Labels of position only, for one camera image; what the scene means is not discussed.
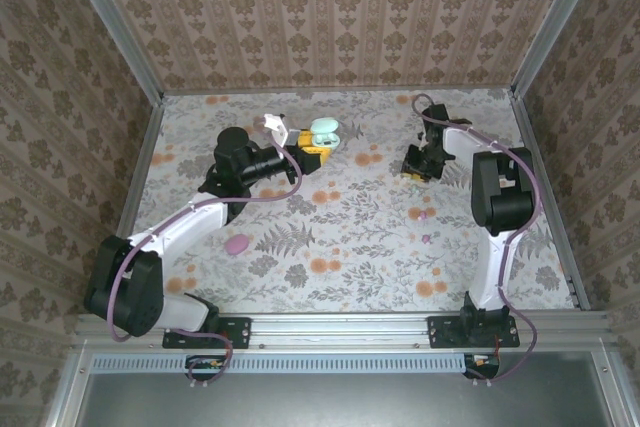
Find mint green earbud charging case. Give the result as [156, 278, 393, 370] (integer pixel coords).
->
[309, 118, 342, 151]

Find pink earbud charging case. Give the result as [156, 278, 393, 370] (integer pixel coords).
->
[224, 233, 250, 256]

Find floral patterned table cloth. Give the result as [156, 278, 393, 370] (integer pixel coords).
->
[112, 88, 576, 313]

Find black wiring terminal box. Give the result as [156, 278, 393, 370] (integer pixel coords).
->
[185, 354, 232, 382]
[462, 352, 501, 381]

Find grey sheet metal panel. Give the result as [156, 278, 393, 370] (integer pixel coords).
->
[47, 346, 640, 427]

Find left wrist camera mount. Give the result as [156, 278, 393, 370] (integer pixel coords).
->
[260, 112, 301, 149]

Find aluminium side rail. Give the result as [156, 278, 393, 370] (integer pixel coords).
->
[93, 100, 165, 314]
[509, 95, 592, 312]

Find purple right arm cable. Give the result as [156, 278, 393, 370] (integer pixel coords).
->
[412, 93, 545, 388]

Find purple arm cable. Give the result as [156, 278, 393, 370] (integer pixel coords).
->
[105, 115, 304, 389]
[412, 93, 545, 388]

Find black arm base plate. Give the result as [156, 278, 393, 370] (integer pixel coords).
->
[162, 315, 252, 350]
[428, 315, 521, 350]

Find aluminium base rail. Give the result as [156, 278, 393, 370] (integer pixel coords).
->
[74, 311, 619, 349]

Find aluminium frame post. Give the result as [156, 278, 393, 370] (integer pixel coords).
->
[55, 0, 165, 104]
[510, 0, 611, 99]

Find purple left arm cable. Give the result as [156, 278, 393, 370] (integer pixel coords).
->
[105, 115, 304, 389]

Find slotted grey cable duct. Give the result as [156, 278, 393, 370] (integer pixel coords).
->
[92, 352, 469, 374]

